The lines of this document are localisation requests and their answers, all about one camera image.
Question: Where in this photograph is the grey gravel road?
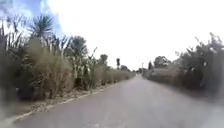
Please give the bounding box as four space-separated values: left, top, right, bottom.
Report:
6 73 224 128

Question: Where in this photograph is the row of tall bushes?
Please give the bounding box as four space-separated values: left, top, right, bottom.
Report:
0 13 137 103

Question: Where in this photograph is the dry grass strip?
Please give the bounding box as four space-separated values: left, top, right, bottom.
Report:
0 83 118 125

